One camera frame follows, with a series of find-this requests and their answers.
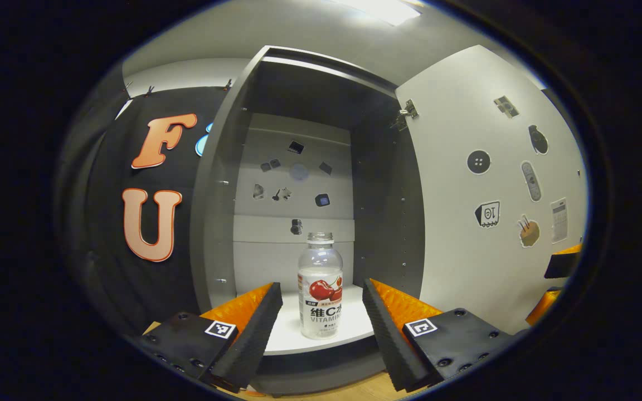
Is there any clear plastic bottle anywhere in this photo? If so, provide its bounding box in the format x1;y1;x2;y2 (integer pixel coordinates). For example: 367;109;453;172
298;232;344;340

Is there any metal cabinet hinge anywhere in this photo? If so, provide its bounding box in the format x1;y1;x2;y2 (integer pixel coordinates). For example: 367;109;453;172
396;99;419;131

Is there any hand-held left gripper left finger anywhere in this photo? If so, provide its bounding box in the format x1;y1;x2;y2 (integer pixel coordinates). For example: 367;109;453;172
122;281;284;393

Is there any black backdrop cloth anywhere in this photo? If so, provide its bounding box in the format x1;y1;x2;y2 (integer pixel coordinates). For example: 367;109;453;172
56;84;232;340

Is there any grey cabinet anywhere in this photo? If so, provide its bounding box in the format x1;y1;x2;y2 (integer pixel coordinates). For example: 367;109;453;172
190;45;427;396

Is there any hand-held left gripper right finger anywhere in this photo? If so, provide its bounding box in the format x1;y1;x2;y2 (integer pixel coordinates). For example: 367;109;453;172
362;278;522;393

